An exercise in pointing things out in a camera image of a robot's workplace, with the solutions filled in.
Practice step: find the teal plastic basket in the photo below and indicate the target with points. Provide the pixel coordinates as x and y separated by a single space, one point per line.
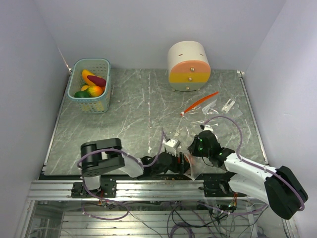
99 67

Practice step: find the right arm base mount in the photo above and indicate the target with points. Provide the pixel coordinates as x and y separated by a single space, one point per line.
216 185

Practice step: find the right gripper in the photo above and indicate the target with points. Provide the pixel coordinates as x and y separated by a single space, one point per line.
192 148

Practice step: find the round mini drawer cabinet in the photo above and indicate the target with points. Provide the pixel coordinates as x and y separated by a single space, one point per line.
188 66

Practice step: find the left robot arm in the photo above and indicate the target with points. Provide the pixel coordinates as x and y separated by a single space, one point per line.
103 156

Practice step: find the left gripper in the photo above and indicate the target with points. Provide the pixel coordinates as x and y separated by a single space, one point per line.
181 167

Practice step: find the yellow orange fake mango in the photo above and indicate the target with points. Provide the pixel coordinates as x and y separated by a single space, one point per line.
85 74

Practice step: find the small white plastic clip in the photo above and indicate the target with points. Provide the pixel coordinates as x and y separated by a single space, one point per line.
227 106

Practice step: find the dark green fake avocado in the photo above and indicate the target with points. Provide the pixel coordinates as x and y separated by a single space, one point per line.
82 94

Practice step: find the peach coloured fake fruit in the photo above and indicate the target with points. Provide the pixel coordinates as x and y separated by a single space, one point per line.
85 87

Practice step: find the purple fake fruit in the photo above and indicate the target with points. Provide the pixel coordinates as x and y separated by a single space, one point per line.
96 81

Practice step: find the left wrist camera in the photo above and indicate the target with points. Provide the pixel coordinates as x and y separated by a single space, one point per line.
171 147

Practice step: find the orange green fake mango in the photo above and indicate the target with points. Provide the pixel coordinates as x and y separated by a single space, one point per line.
95 91

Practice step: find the clear red-zip bag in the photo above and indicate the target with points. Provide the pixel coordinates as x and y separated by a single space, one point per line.
208 107

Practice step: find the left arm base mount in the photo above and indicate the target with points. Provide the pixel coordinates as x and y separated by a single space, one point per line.
106 190

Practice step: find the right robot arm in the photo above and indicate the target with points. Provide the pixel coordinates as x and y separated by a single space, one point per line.
276 187

